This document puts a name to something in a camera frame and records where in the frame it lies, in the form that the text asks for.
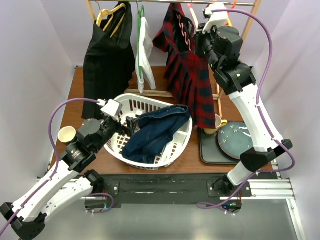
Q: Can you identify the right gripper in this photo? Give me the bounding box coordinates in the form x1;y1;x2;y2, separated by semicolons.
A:
195;20;223;73

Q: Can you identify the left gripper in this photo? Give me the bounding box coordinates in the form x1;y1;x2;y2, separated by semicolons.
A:
93;115;139;152

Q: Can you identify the pink wavy hanger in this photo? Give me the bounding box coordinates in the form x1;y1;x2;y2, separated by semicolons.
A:
173;3;195;53

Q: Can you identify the blue denim skirt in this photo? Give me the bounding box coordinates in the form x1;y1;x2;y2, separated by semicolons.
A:
122;104;191;164

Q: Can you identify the orange hanger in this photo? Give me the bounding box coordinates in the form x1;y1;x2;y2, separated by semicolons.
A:
223;0;238;27

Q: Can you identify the red plaid pleated skirt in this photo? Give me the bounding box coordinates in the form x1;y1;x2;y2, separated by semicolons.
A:
153;3;216;129

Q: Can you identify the white cloth garment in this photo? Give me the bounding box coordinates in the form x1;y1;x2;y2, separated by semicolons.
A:
135;17;156;94

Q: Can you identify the green velvet hanger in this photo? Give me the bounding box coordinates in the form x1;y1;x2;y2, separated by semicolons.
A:
135;3;145;84

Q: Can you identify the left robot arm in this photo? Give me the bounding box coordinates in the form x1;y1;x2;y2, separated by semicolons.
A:
0;116;138;240

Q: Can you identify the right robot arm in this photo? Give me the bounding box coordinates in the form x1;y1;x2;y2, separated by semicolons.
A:
194;23;293;197

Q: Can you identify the yellow hanger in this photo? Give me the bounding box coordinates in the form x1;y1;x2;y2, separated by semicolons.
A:
95;3;128;39

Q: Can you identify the white plastic laundry basket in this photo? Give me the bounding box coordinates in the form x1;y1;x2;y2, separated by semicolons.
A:
104;93;193;170

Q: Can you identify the wooden clothes rack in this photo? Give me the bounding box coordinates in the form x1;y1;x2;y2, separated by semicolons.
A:
84;0;263;118

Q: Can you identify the black garment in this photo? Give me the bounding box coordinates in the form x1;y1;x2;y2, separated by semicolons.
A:
81;2;137;121

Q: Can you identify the yellow mug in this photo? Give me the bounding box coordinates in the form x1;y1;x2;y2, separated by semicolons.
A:
203;114;228;135

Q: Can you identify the black tray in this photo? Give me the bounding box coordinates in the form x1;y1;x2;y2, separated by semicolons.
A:
198;128;239;165

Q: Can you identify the blue ceramic plate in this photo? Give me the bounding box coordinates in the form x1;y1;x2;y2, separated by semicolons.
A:
217;121;253;160

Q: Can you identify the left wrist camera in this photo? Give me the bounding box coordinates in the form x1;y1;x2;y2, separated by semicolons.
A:
97;99;123;122

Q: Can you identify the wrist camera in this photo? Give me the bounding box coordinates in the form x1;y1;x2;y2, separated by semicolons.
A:
202;2;228;34
97;99;123;122

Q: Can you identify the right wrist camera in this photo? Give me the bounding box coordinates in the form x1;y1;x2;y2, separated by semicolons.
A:
202;2;228;34

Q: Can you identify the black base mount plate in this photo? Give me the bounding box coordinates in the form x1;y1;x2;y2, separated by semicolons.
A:
84;173;253;210

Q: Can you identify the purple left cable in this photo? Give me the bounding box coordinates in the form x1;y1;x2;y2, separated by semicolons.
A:
0;97;116;233

